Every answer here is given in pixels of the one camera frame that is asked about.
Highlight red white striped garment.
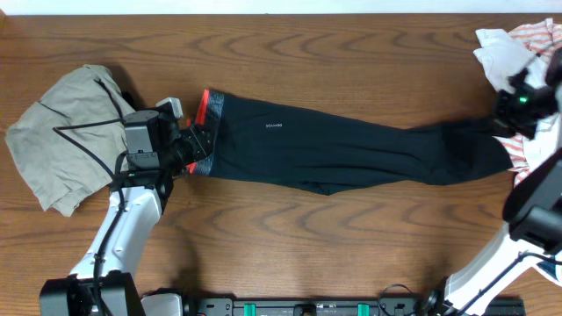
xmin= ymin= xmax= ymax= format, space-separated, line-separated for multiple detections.
xmin=499 ymin=18 xmax=561 ymax=186

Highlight black leggings with red waistband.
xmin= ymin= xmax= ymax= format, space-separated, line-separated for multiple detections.
xmin=188 ymin=90 xmax=513 ymax=195

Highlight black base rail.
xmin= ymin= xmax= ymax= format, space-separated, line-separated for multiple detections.
xmin=144 ymin=291 xmax=526 ymax=316

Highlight khaki folded garment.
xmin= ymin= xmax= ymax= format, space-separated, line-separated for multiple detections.
xmin=5 ymin=65 xmax=133 ymax=217

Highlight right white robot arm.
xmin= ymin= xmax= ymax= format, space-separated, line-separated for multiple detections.
xmin=419 ymin=49 xmax=561 ymax=315

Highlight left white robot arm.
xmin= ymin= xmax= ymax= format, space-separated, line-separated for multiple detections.
xmin=40 ymin=124 xmax=214 ymax=315

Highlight blue patterned garment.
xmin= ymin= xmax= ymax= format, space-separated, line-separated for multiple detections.
xmin=536 ymin=261 xmax=561 ymax=283

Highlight white shirt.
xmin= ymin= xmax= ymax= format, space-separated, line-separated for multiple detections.
xmin=472 ymin=28 xmax=562 ymax=176

